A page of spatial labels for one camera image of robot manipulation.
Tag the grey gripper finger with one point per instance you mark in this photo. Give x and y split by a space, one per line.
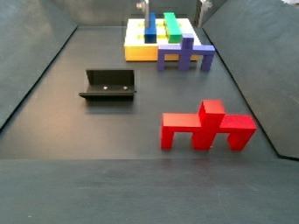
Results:
206 4

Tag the purple three-legged block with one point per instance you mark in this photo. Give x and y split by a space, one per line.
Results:
185 50

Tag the yellow base board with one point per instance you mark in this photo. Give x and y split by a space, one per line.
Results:
138 50

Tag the green rectangular bar block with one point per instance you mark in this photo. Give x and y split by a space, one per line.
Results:
173 28

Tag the blue rectangular bar block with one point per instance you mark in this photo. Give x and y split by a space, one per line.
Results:
150 29

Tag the red three-legged block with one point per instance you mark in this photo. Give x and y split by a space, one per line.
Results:
206 124

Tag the black angle bracket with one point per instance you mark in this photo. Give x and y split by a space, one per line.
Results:
110 83

